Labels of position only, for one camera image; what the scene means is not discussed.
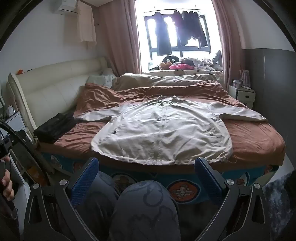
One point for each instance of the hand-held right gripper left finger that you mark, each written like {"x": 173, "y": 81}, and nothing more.
{"x": 84, "y": 179}

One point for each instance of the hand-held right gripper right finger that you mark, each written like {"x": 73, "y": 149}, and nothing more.
{"x": 208, "y": 182}

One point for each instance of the beige jacket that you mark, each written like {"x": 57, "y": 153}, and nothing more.
{"x": 161, "y": 129}

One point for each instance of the person's left forearm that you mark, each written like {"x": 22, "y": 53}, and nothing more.
{"x": 8, "y": 222}

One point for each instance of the black folded clothes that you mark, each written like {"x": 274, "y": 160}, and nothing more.
{"x": 55, "y": 129}

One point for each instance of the pile of mixed clothes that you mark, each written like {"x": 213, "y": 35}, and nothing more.
{"x": 203, "y": 63}

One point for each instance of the dark hanging clothes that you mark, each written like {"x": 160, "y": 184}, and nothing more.
{"x": 180, "y": 50}

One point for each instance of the clothes drying rod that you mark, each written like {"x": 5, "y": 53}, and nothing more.
{"x": 150, "y": 11}

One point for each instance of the person's left hand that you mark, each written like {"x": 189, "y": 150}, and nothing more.
{"x": 8, "y": 185}

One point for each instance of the blue cartoon printed bedsheet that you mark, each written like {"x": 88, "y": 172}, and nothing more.
{"x": 185, "y": 188}

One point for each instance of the white bedside cabinet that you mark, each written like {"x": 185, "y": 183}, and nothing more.
{"x": 13, "y": 120}

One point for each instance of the person's left leg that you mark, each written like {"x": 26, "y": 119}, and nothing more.
{"x": 97, "y": 204}

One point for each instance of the brown blanket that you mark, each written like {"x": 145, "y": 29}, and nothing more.
{"x": 249, "y": 139}

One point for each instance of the small orange toy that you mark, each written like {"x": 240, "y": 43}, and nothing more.
{"x": 20, "y": 71}

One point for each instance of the cream padded headboard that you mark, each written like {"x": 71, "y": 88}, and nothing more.
{"x": 50, "y": 85}

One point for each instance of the white nightstand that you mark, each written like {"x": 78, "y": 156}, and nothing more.
{"x": 242, "y": 97}

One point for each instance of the light green pillow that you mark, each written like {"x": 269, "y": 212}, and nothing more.
{"x": 99, "y": 80}

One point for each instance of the pink white packages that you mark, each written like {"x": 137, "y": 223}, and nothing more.
{"x": 245, "y": 80}

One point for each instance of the white pillow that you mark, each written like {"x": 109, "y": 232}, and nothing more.
{"x": 108, "y": 71}

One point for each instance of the brown teddy bear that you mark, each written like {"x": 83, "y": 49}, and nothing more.
{"x": 164, "y": 66}

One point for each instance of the black plush toy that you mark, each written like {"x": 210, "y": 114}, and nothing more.
{"x": 171, "y": 59}

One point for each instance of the pink curtain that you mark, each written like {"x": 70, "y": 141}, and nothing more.
{"x": 229, "y": 46}
{"x": 120, "y": 34}

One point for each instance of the cream hanging cloth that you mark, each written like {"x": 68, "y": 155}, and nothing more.
{"x": 86, "y": 25}

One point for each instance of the long dark hanging coat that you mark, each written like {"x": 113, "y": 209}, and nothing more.
{"x": 163, "y": 39}

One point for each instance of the black hanging garment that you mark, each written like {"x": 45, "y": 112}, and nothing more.
{"x": 196, "y": 30}

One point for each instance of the white air conditioner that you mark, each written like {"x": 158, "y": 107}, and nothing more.
{"x": 68, "y": 5}

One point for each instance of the dark purple hanging shirt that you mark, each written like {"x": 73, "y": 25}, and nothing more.
{"x": 178, "y": 27}

